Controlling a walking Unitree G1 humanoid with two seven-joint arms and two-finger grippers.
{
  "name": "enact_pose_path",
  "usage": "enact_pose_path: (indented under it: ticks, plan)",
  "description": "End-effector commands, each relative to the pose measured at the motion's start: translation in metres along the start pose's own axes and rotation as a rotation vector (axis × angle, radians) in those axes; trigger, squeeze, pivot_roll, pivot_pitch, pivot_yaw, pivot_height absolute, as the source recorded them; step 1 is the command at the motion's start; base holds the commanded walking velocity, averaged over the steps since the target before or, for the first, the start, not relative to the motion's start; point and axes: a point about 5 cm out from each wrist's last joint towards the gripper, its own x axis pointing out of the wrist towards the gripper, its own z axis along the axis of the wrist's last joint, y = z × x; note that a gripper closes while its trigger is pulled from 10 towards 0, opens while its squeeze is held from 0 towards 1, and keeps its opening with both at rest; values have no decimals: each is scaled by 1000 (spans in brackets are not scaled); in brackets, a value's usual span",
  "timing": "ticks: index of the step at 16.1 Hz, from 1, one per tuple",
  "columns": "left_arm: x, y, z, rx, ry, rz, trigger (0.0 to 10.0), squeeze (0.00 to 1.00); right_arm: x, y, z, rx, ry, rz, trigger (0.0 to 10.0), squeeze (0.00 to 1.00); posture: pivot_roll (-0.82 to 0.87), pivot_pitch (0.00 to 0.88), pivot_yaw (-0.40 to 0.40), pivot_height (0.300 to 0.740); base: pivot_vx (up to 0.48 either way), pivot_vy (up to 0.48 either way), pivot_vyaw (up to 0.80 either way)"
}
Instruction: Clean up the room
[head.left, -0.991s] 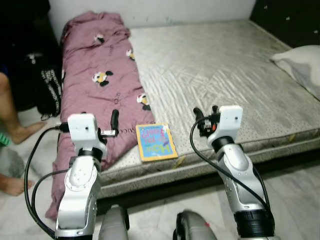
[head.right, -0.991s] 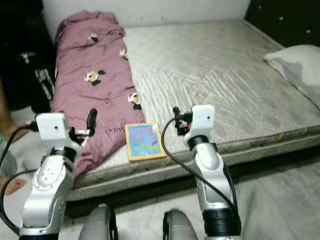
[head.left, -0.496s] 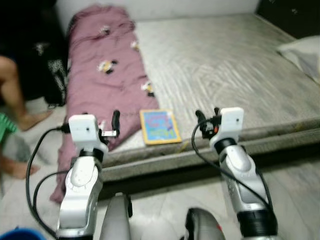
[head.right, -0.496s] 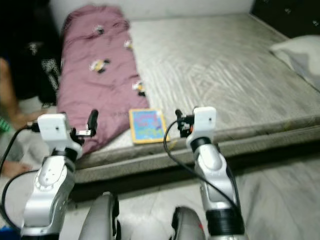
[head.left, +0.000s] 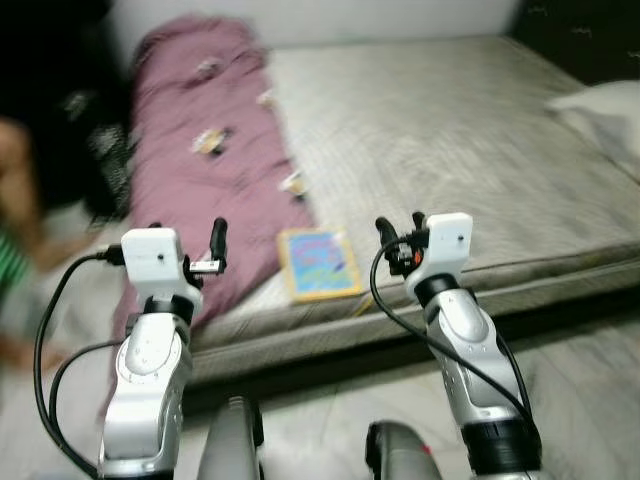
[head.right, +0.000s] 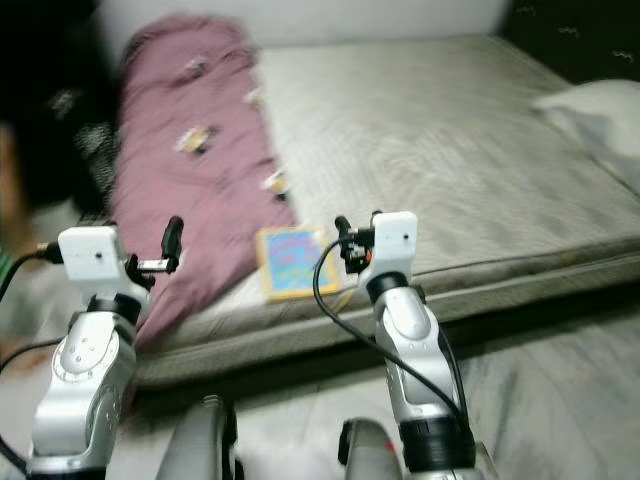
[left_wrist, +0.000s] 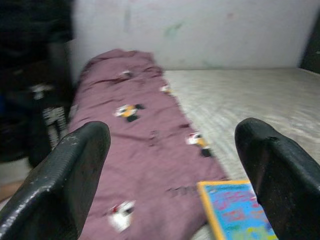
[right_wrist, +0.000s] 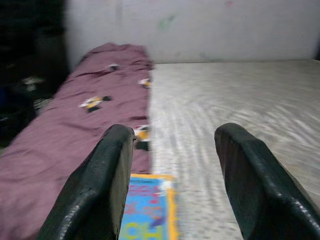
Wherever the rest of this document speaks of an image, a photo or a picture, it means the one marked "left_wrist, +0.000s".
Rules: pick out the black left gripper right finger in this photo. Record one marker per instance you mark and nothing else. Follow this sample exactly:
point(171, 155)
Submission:
point(287, 187)

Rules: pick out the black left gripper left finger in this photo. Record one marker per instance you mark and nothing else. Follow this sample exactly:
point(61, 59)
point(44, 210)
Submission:
point(55, 190)

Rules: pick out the blue yellow children's book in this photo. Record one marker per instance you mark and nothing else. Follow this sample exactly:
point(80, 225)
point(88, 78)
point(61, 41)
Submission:
point(232, 215)

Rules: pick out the purple cartoon print blanket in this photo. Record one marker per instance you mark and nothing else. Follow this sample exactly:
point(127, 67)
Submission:
point(140, 170)

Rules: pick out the black garment with white print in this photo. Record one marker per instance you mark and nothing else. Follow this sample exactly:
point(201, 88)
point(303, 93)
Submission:
point(25, 75)

